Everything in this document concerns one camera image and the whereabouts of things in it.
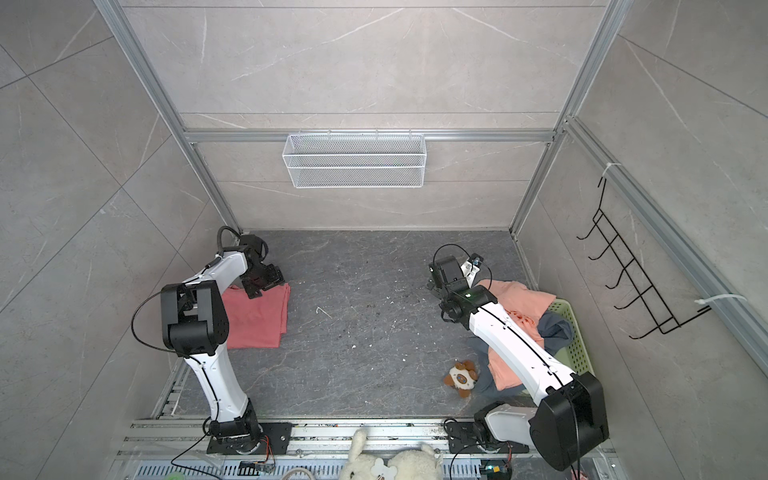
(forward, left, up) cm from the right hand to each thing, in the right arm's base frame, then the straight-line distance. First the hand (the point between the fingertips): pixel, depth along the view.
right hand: (447, 282), depth 84 cm
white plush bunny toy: (-42, +11, -7) cm, 44 cm away
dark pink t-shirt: (-3, +59, -15) cm, 61 cm away
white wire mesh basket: (+43, +28, +13) cm, 53 cm away
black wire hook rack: (-16, -40, +14) cm, 45 cm away
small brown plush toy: (-22, -3, -15) cm, 26 cm away
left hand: (+11, +56, -11) cm, 58 cm away
